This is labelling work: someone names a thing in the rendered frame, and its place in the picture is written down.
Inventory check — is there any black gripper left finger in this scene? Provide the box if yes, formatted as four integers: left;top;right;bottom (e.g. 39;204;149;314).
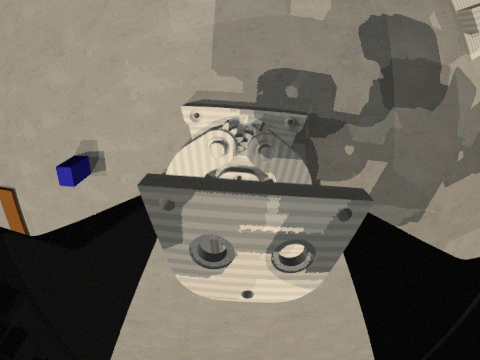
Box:
0;195;157;360

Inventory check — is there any grey housing plate with two holes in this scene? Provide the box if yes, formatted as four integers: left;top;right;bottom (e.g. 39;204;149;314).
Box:
137;173;375;303

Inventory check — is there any dark blue block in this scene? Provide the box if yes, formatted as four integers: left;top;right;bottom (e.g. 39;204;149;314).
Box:
56;155;92;187

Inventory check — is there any brown flat bar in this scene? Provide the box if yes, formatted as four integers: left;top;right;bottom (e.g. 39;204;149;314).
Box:
0;187;29;236

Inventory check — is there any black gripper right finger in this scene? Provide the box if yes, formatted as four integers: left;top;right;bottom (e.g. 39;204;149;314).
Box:
343;212;480;360

